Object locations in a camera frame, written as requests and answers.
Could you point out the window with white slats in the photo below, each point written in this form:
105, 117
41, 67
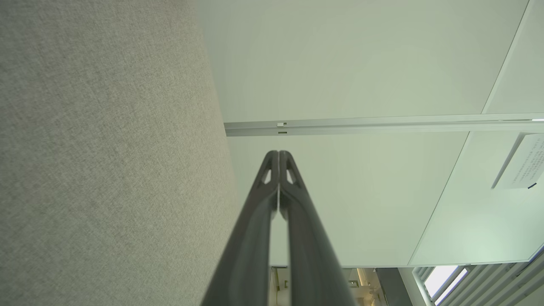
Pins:
467, 282

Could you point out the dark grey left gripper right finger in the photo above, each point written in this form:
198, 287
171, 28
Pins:
308, 246

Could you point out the white paper notice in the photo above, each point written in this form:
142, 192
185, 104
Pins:
525, 163

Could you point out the aluminium wall rail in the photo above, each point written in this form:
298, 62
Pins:
361, 126

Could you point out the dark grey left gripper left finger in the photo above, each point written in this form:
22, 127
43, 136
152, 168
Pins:
248, 238

